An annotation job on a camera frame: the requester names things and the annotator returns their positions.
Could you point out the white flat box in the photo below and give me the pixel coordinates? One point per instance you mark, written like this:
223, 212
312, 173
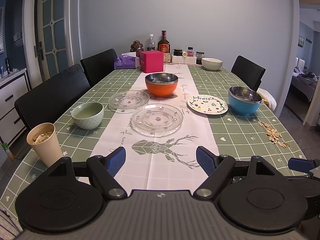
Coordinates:
183, 60

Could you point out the dark glass jar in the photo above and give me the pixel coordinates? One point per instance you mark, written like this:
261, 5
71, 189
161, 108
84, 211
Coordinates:
199, 56

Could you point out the white snack bag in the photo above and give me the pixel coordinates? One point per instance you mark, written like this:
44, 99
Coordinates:
267, 99

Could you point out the clear water bottle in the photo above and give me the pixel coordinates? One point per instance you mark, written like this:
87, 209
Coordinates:
150, 43

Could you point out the right black chair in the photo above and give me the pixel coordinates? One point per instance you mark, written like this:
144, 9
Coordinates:
249, 72

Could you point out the white drawer cabinet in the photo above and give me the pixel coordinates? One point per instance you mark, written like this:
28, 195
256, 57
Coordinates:
12, 87

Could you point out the green ceramic bowl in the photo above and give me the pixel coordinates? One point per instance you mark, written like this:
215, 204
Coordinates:
88, 115

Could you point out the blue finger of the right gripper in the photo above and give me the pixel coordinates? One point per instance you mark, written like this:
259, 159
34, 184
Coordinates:
301, 165

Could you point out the brown liquor bottle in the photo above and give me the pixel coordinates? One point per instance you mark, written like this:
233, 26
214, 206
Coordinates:
164, 45

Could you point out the blue steel bowl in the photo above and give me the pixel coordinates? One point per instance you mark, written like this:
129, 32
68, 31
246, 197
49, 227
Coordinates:
244, 100

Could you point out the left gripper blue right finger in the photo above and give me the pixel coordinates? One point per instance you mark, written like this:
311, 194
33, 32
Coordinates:
207, 160

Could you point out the beige perforated tin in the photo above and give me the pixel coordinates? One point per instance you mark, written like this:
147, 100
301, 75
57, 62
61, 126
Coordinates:
167, 58

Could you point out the black lidded jar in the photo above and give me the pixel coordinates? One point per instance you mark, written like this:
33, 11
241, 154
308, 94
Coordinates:
178, 52

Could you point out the orange steel bowl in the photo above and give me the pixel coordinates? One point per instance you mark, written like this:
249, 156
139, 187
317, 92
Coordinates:
161, 85

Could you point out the black chair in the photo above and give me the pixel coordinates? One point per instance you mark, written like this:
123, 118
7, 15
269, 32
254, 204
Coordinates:
98, 66
49, 100
249, 72

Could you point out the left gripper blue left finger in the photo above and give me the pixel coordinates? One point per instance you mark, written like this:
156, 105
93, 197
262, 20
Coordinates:
115, 160

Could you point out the pile of melon seeds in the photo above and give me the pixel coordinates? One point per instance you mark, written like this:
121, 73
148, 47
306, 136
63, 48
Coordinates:
273, 135

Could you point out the brown round ornament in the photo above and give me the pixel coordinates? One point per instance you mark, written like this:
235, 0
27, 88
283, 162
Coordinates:
136, 47

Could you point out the white fruity printed plate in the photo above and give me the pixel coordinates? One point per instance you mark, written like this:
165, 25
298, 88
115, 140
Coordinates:
207, 104

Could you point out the bed with grey bedding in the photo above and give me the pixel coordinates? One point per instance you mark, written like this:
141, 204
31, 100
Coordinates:
305, 83

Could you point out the white deer table runner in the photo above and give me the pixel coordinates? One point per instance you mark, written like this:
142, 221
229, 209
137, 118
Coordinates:
161, 163

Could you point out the small red label jar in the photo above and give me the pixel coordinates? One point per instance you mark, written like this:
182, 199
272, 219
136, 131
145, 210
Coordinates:
190, 52

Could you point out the far left black chair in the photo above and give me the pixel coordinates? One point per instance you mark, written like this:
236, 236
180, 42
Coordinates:
98, 66

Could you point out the large clear glass plate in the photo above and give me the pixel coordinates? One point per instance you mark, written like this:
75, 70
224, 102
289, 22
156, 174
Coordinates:
157, 120

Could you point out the pink square box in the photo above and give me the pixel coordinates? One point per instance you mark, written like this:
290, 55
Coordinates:
151, 61

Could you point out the purple tissue box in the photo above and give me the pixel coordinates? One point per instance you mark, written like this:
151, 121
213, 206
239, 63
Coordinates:
127, 61

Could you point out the white glass panel door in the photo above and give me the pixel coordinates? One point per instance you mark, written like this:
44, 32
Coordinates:
50, 37

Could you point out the small clear glass plate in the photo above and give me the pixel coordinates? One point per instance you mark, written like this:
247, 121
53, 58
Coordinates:
128, 100

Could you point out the beige paper cup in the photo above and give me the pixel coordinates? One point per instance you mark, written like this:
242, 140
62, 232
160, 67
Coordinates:
43, 140

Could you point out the white ceramic bowl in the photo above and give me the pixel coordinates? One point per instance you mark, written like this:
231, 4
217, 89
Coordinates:
211, 64

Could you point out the near left black chair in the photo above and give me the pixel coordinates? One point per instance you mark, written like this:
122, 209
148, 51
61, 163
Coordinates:
49, 100

